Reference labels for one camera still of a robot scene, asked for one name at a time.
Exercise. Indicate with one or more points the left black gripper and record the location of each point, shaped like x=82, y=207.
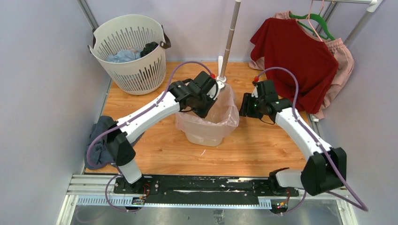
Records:
x=203, y=113

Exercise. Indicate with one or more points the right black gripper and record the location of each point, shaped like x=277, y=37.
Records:
x=245, y=109

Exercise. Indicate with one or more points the pink plastic trash bag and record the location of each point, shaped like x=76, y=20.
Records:
x=221, y=120

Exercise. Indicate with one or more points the beige plastic trash bin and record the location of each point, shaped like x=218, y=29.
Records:
x=205, y=141

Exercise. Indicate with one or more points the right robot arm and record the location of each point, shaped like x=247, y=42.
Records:
x=325, y=168

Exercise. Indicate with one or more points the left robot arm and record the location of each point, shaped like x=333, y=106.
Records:
x=169, y=102

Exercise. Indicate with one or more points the clothes rack pole with foot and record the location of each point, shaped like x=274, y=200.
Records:
x=223, y=59

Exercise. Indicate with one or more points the white slotted laundry basket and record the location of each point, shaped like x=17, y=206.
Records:
x=137, y=77

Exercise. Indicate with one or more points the red t-shirt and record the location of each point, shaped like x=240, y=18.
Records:
x=283, y=43

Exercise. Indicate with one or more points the black plastic bag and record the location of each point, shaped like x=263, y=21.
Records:
x=148, y=48

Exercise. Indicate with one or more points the blue plastic bag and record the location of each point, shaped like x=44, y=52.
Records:
x=125, y=55

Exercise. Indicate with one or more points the pink garment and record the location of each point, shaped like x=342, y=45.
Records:
x=287, y=85

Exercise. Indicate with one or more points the pink clothes hanger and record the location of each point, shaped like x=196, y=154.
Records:
x=312, y=17

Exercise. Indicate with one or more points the green clothes hanger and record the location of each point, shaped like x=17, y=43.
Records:
x=327, y=35

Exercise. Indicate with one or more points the grey-blue cloth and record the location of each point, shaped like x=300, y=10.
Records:
x=96, y=146

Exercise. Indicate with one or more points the corner aluminium profile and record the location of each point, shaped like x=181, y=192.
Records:
x=88, y=13

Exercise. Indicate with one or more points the right rack pole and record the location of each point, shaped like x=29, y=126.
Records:
x=372, y=6

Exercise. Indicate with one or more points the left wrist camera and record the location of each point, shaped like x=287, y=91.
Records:
x=216, y=89

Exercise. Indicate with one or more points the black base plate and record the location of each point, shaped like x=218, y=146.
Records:
x=203, y=190

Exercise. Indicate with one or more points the aluminium frame rail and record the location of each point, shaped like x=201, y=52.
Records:
x=90, y=201

